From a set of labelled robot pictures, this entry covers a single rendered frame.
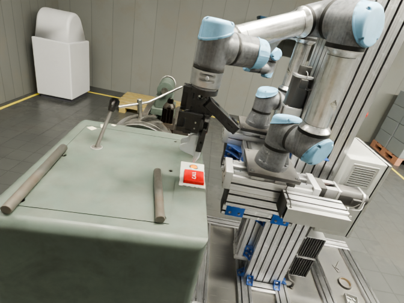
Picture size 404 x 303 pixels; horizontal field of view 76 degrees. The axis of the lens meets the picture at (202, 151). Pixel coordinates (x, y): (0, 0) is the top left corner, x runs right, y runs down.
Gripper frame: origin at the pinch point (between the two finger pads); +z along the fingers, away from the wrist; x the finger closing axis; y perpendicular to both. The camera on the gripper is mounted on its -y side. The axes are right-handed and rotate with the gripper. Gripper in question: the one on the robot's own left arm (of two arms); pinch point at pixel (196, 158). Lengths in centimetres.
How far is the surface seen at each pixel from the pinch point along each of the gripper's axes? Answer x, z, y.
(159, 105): -153, 37, 31
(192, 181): 2.2, 6.4, -0.1
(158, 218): 19.7, 6.2, 6.9
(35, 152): -193, 134, 166
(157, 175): 4.1, 5.5, 9.9
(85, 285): 24.9, 25.4, 20.6
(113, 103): -15.4, -5.7, 28.6
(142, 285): 24.4, 22.9, 7.6
